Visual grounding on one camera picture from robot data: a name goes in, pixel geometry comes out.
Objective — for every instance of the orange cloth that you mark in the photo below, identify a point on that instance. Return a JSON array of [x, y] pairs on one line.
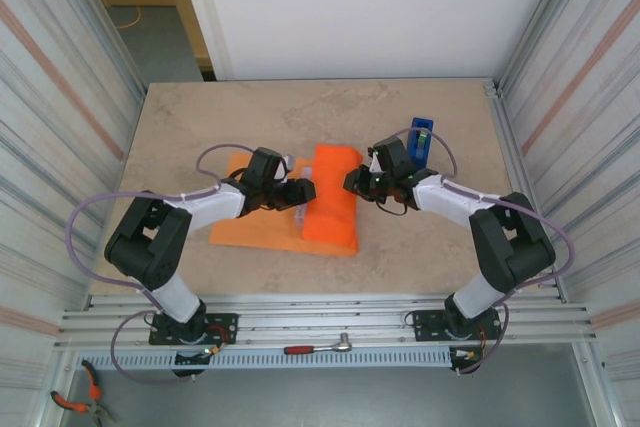
[[330, 217]]

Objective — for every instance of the green tape roll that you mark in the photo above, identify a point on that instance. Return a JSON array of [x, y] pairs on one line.
[[423, 136]]

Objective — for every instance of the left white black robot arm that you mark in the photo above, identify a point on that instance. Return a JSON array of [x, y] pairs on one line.
[[150, 242]]

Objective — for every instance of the blue tape dispenser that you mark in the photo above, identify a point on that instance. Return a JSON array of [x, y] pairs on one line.
[[415, 148]]

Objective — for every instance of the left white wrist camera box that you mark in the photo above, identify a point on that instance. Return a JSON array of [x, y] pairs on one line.
[[286, 167]]

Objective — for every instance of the aluminium rail frame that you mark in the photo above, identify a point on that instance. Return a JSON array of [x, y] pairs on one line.
[[320, 309]]

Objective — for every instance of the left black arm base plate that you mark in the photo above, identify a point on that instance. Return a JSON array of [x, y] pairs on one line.
[[225, 322]]

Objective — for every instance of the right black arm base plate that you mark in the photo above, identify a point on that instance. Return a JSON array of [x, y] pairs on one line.
[[425, 324]]

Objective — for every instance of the black under-rail bracket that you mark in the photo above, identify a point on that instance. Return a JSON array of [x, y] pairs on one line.
[[187, 358], [462, 357]]

